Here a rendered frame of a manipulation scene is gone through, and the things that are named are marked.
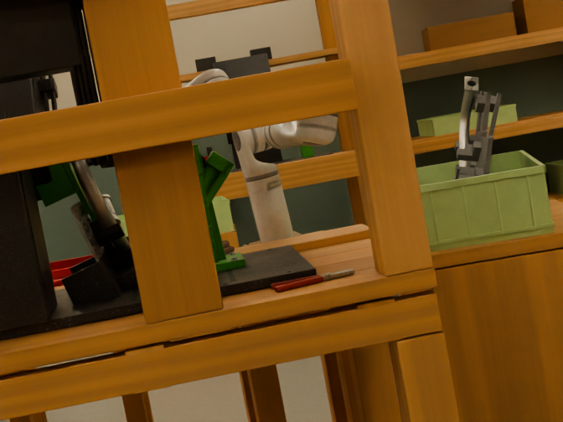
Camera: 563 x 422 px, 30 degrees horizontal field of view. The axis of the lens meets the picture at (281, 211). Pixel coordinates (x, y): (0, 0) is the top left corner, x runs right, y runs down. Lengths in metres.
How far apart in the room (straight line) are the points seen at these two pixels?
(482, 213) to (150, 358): 1.10
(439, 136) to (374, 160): 5.47
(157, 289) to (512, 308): 1.10
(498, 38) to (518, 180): 4.82
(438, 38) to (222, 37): 1.57
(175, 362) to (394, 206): 0.48
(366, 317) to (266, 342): 0.18
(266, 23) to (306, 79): 6.01
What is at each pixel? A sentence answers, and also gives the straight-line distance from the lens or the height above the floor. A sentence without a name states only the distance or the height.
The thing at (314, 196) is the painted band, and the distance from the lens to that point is 7.82.
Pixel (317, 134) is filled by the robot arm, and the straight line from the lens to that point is 2.37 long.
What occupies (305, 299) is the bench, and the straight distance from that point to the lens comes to 1.88.
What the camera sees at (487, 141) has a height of 1.04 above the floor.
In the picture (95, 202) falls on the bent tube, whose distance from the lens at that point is 2.14.
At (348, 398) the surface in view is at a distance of 2.78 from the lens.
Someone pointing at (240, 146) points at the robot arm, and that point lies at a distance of 2.77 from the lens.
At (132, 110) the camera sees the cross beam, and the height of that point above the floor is 1.25.
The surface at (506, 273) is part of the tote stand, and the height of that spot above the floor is 0.71.
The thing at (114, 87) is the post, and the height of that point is 1.30.
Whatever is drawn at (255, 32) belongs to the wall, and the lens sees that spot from 7.80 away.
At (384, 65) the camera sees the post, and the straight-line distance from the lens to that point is 1.88.
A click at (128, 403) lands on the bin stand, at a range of 2.69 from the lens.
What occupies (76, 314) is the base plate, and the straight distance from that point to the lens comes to 2.02.
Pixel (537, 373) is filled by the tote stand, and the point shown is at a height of 0.45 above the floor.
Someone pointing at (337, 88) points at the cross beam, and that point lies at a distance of 1.82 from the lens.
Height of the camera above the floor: 1.21
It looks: 5 degrees down
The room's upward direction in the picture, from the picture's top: 10 degrees counter-clockwise
